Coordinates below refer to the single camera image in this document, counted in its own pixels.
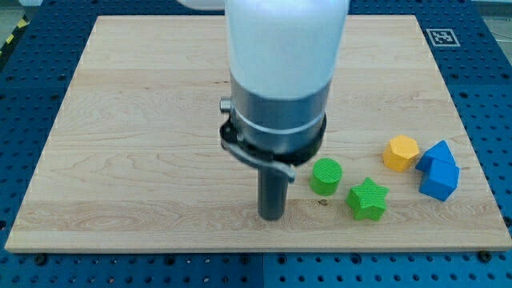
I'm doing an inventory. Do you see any wooden board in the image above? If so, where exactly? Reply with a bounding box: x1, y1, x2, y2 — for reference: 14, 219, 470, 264
6, 15, 511, 254

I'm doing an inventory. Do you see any yellow hexagon block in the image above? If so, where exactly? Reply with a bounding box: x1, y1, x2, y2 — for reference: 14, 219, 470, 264
382, 134, 420, 172

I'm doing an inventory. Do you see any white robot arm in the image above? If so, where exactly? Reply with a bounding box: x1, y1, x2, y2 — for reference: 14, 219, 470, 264
179, 0, 350, 221

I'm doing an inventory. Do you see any fiducial marker tag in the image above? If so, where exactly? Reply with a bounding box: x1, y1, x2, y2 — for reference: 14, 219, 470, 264
426, 28, 460, 47

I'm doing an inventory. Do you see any green star block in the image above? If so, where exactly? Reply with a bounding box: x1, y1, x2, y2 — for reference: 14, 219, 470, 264
346, 177, 390, 222

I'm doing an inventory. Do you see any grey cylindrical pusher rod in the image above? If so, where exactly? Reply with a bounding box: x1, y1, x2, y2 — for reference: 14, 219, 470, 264
258, 169, 289, 221

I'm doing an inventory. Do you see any blue triangle block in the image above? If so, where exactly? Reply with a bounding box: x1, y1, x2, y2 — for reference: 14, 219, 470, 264
415, 140, 456, 172

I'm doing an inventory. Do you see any blue cube block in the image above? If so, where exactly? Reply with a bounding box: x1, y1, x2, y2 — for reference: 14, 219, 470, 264
419, 159, 460, 202

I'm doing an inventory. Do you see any green cylinder block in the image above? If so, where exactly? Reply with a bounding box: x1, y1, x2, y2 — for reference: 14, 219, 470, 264
309, 158, 342, 196

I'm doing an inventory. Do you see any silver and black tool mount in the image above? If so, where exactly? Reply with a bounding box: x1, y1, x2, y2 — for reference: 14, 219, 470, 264
219, 73, 332, 182

